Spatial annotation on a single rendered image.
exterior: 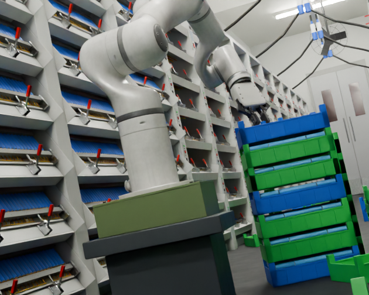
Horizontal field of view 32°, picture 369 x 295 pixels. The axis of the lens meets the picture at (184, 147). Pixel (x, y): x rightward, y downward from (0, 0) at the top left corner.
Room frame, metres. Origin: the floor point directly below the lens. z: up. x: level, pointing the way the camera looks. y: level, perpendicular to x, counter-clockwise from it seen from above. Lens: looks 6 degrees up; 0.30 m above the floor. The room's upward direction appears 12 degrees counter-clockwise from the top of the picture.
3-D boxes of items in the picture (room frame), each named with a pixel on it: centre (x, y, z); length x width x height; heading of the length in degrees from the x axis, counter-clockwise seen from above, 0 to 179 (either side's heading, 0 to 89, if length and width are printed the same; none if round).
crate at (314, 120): (2.26, -0.34, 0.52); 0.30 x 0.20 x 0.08; 90
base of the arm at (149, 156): (1.60, 0.09, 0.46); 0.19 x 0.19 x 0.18
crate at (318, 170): (2.26, -0.34, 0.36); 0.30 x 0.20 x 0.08; 90
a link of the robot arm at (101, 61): (1.61, 0.12, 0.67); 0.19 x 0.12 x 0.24; 65
